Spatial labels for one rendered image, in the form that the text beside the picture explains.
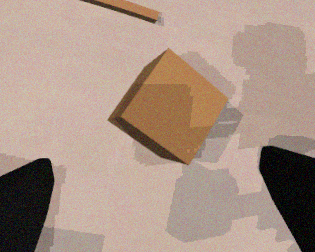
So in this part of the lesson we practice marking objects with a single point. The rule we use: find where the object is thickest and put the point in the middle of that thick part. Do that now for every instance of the tan wooden strip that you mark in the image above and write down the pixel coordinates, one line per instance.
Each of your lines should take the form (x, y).
(128, 8)

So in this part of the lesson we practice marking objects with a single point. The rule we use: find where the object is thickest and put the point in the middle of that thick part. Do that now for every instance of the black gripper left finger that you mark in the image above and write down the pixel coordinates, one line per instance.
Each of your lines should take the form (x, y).
(25, 195)

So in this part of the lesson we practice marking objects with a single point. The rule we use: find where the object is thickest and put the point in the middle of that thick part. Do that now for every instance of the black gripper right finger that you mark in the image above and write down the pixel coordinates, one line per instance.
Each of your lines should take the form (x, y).
(290, 179)

